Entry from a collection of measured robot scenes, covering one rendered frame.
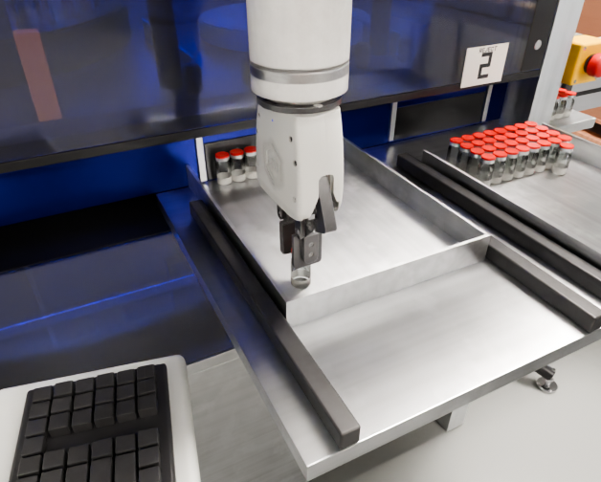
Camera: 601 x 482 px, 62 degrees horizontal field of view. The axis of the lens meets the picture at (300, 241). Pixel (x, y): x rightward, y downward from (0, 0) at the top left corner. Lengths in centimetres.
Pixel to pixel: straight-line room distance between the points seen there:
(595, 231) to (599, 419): 107
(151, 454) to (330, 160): 30
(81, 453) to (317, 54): 39
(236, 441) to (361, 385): 63
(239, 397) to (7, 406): 47
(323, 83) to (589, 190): 53
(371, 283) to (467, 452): 106
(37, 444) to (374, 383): 31
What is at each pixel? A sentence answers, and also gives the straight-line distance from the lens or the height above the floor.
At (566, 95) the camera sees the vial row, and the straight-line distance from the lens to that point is 113.
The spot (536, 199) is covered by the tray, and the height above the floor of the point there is 88.
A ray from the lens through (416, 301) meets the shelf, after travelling 55.
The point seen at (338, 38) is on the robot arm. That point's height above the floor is 115.
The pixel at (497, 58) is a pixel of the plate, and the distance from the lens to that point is 90.
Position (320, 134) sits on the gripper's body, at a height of 107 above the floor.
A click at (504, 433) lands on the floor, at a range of 161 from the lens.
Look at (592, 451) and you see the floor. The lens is 167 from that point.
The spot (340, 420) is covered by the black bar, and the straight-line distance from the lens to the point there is 42.
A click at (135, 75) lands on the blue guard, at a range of 62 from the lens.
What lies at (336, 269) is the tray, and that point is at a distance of 58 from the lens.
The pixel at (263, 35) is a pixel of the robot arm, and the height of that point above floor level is 115.
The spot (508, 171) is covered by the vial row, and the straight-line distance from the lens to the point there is 82.
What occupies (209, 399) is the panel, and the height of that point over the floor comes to 50.
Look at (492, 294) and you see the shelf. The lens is 59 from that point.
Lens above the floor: 123
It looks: 34 degrees down
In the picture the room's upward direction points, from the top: straight up
